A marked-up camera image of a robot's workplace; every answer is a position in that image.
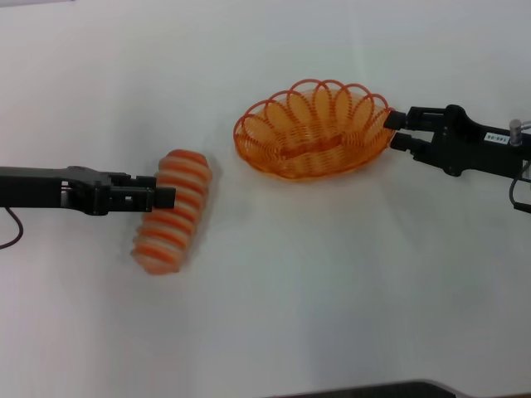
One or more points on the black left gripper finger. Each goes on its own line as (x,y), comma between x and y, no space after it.
(132,181)
(164,198)

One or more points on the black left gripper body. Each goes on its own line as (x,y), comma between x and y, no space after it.
(79,190)

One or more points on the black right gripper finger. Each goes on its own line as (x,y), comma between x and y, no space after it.
(415,120)
(408,143)

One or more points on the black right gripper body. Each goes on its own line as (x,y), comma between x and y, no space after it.
(464,145)

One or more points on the orange white striped bread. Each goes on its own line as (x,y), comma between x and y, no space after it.
(178,232)

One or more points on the orange woven plastic basket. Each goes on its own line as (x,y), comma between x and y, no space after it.
(315,161)

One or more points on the silver metal connector plug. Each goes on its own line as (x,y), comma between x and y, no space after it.
(515,130)

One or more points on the dark robot chest edge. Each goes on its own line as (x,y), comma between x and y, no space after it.
(373,390)

